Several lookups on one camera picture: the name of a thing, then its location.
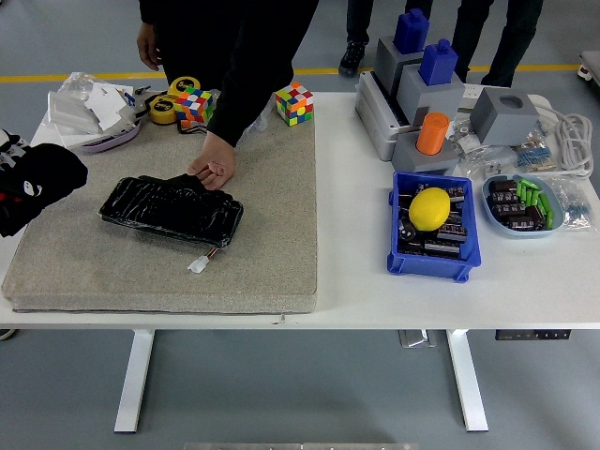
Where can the light blue dish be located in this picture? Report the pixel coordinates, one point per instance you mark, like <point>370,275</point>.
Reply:
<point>497,222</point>

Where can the small black tool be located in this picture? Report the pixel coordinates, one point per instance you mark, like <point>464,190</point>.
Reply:
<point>140,110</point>

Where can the white torn card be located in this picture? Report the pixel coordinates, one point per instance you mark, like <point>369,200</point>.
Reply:
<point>110,105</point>

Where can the orange cylinder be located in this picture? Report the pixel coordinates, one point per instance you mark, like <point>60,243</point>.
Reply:
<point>431,133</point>

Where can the purple rimmed plate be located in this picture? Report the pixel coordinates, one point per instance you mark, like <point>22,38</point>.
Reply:
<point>112,140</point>

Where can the clear plastic wrap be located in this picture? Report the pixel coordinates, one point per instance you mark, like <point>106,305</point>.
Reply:
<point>260,122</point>

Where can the clear bag with plug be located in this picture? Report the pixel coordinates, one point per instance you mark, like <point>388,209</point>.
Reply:
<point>487,164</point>

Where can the white table leg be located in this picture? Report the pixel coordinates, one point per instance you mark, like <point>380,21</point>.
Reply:
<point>469,379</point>
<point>133,379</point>

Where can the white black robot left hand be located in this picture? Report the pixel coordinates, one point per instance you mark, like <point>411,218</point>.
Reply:
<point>7,145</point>

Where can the colourful puzzle cube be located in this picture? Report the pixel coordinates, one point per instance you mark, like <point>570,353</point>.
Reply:
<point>194,105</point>
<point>294,104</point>

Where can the person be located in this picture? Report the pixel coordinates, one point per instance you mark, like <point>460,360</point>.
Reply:
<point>358,23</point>
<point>515,37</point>
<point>244,47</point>

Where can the grey block with round hole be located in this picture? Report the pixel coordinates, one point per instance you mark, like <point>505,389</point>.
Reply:
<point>497,124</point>

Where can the person's right hand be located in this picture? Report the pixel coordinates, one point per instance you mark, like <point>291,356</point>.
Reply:
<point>147,44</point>

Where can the white plastic tray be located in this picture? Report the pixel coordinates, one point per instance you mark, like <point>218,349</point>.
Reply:
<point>70,112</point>

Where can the clear bag of small parts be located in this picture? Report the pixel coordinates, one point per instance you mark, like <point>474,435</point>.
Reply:
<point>464,138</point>

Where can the metal bracket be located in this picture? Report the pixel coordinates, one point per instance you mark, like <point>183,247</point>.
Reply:
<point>417,338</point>

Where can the person's left hand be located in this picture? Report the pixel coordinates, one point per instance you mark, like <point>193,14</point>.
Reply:
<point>218,161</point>

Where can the bag of blue resistors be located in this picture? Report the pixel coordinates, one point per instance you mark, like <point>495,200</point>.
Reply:
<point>576,208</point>
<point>534,157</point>

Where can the green battery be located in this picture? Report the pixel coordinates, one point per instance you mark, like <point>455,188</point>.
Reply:
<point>520,191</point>
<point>529,182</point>
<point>549,219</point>
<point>545,206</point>

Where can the blue bottle-shaped block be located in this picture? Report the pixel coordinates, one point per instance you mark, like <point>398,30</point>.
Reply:
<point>411,30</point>
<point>438,63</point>

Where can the person's left forearm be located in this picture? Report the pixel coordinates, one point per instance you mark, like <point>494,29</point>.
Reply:
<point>244,108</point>

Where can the light grey enclosure box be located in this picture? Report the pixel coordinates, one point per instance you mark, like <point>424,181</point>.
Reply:
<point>375,126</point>

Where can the dark brown capacitor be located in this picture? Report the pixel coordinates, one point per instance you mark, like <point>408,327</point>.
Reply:
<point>454,233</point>
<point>440,247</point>
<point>407,229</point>
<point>455,193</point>
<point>501,197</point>
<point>525,220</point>
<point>508,209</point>
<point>501,186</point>

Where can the blue plastic bin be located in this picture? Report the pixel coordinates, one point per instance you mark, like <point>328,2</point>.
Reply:
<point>422,269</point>

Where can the white power strip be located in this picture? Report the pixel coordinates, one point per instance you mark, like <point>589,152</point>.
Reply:
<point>471,91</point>

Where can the person's foot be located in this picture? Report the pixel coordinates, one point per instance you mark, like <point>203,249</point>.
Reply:
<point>7,334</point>

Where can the low grey holder block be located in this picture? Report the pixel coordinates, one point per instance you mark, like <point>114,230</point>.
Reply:
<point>445,161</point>

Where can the yellow lemon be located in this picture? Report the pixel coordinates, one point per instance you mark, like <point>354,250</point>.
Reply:
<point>429,208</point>

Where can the grey-brown mat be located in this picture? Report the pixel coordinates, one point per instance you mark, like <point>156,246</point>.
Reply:
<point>262,234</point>

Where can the yellow tape measure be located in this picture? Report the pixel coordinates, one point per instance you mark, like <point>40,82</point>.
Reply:
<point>183,85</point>
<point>161,109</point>

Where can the white wheeled cart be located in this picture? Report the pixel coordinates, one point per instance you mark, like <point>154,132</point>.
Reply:
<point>590,63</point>

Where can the clear plastic bag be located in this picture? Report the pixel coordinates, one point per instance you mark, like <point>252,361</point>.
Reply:
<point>77,84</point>

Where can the black rag with red tag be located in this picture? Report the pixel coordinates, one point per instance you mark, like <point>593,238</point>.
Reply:
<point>51,169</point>

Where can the black desk control panel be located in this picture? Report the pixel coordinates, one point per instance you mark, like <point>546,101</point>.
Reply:
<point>532,335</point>

